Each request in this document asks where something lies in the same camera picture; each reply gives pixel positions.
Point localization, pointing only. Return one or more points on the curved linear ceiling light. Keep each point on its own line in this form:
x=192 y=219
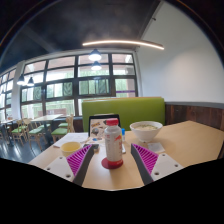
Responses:
x=123 y=42

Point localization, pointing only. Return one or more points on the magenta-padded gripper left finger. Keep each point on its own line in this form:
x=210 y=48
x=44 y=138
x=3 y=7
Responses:
x=79 y=160

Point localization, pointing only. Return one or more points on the group of pendant lamps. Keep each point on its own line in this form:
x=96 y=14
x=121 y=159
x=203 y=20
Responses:
x=95 y=55

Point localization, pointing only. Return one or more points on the sticker-covered black tablet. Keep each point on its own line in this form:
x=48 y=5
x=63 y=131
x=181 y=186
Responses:
x=96 y=128

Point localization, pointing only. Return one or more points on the green upholstered bench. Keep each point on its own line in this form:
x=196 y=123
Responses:
x=133 y=110

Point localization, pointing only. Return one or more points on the light wooden dining table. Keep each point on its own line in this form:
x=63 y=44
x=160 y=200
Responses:
x=6 y=122
x=46 y=117

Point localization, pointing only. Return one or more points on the small white napkin packet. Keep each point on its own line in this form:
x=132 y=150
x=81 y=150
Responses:
x=156 y=147

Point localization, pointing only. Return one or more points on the flat round red coaster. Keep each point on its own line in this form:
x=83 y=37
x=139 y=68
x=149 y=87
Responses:
x=106 y=165

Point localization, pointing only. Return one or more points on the white paper sheets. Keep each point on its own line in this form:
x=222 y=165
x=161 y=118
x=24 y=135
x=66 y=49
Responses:
x=71 y=138

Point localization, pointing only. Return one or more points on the red-capped silver drink bottle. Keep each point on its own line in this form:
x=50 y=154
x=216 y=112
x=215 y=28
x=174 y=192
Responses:
x=113 y=143

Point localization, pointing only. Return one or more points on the group of green-seated wooden chairs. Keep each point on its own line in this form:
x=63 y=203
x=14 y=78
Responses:
x=35 y=131

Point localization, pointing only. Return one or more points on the blue-capped white tube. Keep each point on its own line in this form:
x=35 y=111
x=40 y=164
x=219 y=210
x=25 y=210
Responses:
x=123 y=133

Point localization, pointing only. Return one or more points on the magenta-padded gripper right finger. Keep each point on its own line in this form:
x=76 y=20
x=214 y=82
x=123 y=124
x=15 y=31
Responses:
x=146 y=157

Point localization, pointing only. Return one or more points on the white bowl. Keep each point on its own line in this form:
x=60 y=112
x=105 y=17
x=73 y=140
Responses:
x=146 y=131

